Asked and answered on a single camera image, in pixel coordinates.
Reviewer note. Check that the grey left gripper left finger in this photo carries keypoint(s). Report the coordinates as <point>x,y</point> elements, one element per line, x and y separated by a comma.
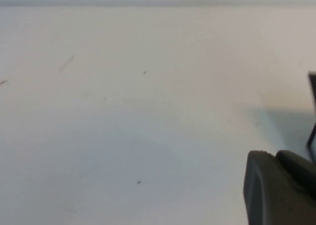
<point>266,197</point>

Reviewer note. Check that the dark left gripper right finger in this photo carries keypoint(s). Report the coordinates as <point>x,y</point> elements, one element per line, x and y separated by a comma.
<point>301,173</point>

